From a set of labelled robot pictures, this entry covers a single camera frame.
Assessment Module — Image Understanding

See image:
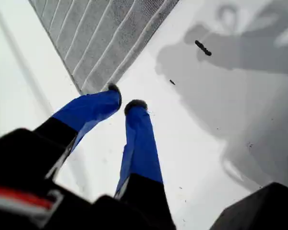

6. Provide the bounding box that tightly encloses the red white servo wire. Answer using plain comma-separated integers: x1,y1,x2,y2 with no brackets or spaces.
0,185,64,222

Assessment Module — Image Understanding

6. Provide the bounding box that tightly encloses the black block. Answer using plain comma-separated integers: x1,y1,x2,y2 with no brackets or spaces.
209,182,288,230

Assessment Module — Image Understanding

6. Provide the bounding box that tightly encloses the grey striped square towel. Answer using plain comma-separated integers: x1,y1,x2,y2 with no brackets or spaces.
28,0,180,95

